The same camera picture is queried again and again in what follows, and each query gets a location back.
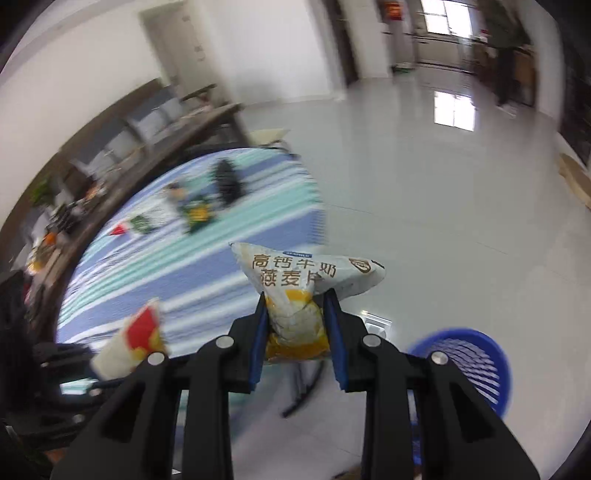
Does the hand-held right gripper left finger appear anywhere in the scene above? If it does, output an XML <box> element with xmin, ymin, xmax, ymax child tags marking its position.
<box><xmin>48</xmin><ymin>292</ymin><xmax>269</xmax><ymax>480</ymax></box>

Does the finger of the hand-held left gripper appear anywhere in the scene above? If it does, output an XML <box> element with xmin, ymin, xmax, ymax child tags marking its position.
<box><xmin>34</xmin><ymin>342</ymin><xmax>100</xmax><ymax>367</ymax></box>
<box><xmin>55</xmin><ymin>376</ymin><xmax>134</xmax><ymax>407</ymax></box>

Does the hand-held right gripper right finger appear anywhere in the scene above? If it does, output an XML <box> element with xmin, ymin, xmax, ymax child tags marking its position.
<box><xmin>322</xmin><ymin>292</ymin><xmax>541</xmax><ymax>480</ymax></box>

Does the orange white snack wrapper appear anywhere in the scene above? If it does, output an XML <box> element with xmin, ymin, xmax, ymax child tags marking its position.
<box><xmin>90</xmin><ymin>298</ymin><xmax>169</xmax><ymax>381</ymax></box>

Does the white yellow oatmeal packet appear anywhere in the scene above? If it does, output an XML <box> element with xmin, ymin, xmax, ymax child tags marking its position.
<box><xmin>231</xmin><ymin>241</ymin><xmax>386</xmax><ymax>363</ymax></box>

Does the blue plastic basket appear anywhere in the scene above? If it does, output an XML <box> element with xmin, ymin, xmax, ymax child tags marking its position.
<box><xmin>409</xmin><ymin>328</ymin><xmax>512</xmax><ymax>467</ymax></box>

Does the green snack packet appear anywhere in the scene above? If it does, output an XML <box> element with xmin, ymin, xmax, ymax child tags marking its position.
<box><xmin>180</xmin><ymin>196</ymin><xmax>220</xmax><ymax>234</ymax></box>

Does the white green milk carton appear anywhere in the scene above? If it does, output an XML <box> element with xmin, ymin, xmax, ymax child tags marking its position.
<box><xmin>127</xmin><ymin>213</ymin><xmax>158</xmax><ymax>236</ymax></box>

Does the black mesh net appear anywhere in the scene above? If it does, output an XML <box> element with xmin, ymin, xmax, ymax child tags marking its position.
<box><xmin>210</xmin><ymin>159</ymin><xmax>247</xmax><ymax>208</ymax></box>

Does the dark snack wrapper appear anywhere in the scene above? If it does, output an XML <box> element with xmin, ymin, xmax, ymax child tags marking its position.
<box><xmin>164</xmin><ymin>182</ymin><xmax>190</xmax><ymax>204</ymax></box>

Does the striped tablecloth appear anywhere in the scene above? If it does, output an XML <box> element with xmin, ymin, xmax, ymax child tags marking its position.
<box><xmin>55</xmin><ymin>147</ymin><xmax>331</xmax><ymax>416</ymax></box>

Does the fruit tray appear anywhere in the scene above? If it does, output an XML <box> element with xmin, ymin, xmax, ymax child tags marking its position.
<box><xmin>25</xmin><ymin>231</ymin><xmax>61</xmax><ymax>273</ymax></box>

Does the potted green plant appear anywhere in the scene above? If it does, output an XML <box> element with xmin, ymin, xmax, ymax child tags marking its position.
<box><xmin>30</xmin><ymin>178</ymin><xmax>56</xmax><ymax>208</ymax></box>

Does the cream stool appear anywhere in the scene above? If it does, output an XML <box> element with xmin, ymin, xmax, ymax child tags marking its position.
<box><xmin>247</xmin><ymin>127</ymin><xmax>301</xmax><ymax>160</ymax></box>

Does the dark wooden coffee table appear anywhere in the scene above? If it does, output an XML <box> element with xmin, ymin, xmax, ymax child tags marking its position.
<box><xmin>0</xmin><ymin>102</ymin><xmax>252</xmax><ymax>333</ymax></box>

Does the brown sofa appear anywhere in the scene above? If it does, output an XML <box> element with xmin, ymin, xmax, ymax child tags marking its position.
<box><xmin>60</xmin><ymin>78</ymin><xmax>218</xmax><ymax>162</ymax></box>

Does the dark brown door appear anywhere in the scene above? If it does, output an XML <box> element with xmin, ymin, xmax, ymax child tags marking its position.
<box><xmin>325</xmin><ymin>0</ymin><xmax>358</xmax><ymax>86</ymax></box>

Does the white door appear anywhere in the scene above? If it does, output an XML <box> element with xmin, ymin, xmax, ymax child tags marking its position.
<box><xmin>141</xmin><ymin>9</ymin><xmax>208</xmax><ymax>88</ymax></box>

